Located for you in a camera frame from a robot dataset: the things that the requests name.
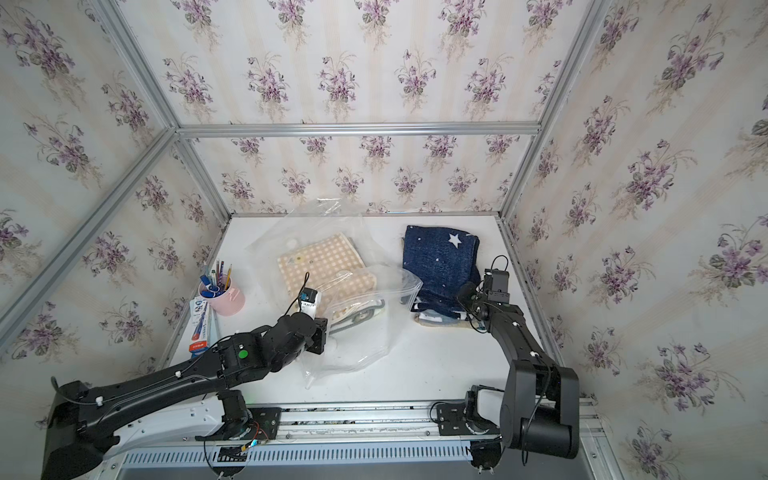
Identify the blue bear pattern blanket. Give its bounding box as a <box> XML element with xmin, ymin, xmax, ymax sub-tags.
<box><xmin>416</xmin><ymin>310</ymin><xmax>467</xmax><ymax>322</ymax></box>

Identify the pink pen cup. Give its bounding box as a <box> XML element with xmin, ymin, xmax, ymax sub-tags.
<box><xmin>198</xmin><ymin>284</ymin><xmax>246</xmax><ymax>317</ymax></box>

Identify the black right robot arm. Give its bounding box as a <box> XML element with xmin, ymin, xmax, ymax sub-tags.
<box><xmin>457</xmin><ymin>268</ymin><xmax>580</xmax><ymax>459</ymax></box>

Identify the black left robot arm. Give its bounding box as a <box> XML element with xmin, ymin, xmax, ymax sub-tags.
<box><xmin>41</xmin><ymin>312</ymin><xmax>328</xmax><ymax>479</ymax></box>

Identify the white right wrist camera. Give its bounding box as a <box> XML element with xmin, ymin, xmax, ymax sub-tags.
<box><xmin>482</xmin><ymin>269</ymin><xmax>510</xmax><ymax>303</ymax></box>

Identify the beige floral fleece blanket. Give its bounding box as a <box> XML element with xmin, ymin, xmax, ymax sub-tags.
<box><xmin>415</xmin><ymin>317</ymin><xmax>472</xmax><ymax>330</ymax></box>

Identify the orange gingham sunflower blanket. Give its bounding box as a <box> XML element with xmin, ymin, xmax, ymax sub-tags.
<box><xmin>277</xmin><ymin>233</ymin><xmax>384</xmax><ymax>328</ymax></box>

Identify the aluminium mounting rail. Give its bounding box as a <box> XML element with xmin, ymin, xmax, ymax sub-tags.
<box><xmin>104</xmin><ymin>397</ymin><xmax>607</xmax><ymax>448</ymax></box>

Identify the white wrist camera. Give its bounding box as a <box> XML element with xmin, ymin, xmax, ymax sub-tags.
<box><xmin>482</xmin><ymin>269</ymin><xmax>510</xmax><ymax>303</ymax></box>
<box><xmin>298</xmin><ymin>287</ymin><xmax>322</xmax><ymax>318</ymax></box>

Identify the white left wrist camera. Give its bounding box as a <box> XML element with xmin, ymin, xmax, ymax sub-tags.
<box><xmin>298</xmin><ymin>287</ymin><xmax>322</xmax><ymax>318</ymax></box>

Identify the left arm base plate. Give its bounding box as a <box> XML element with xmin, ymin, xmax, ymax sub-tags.
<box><xmin>195</xmin><ymin>407</ymin><xmax>283</xmax><ymax>441</ymax></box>

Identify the clear plastic vacuum bag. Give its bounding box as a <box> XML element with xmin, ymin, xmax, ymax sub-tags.
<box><xmin>246</xmin><ymin>198</ymin><xmax>423</xmax><ymax>387</ymax></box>

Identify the white toothpaste box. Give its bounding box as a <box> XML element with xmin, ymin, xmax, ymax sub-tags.
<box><xmin>188</xmin><ymin>297</ymin><xmax>215</xmax><ymax>358</ymax></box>

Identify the navy star pattern blanket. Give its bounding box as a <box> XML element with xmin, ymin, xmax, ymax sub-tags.
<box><xmin>402</xmin><ymin>225</ymin><xmax>480</xmax><ymax>322</ymax></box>

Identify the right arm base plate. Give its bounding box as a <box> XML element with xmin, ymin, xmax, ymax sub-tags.
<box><xmin>429</xmin><ymin>401</ymin><xmax>500</xmax><ymax>436</ymax></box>

